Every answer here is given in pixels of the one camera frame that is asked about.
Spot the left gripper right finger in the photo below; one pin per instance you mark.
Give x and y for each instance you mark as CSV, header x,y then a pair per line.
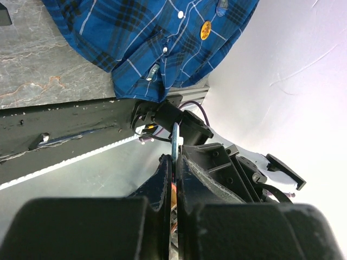
x,y
210,227

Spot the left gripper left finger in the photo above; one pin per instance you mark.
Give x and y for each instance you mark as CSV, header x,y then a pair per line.
x,y
135,227

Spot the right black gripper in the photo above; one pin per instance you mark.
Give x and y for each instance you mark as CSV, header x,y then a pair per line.
x,y
223,171

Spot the blue plaid shirt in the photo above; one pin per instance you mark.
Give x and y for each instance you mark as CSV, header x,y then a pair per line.
x,y
149,47

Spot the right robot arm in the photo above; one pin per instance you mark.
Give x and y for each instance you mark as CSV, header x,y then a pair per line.
x,y
278,180

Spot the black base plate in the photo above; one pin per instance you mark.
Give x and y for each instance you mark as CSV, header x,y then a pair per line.
x,y
37,137

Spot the black frame front middle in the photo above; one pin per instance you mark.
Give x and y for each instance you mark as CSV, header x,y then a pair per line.
x,y
5,19

